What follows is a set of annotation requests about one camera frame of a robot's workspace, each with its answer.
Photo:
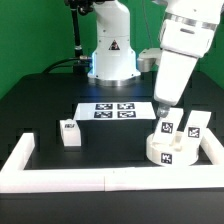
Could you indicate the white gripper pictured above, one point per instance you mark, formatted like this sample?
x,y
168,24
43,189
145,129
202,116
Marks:
x,y
182,42

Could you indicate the white round stool seat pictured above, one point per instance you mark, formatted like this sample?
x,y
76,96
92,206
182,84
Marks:
x,y
172,155

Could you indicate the white U-shaped fence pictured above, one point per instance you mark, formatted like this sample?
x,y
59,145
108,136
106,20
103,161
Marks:
x,y
15,178

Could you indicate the white marker tag sheet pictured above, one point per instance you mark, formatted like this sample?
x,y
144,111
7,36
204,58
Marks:
x,y
114,111

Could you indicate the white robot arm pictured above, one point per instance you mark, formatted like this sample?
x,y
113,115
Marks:
x,y
113,59

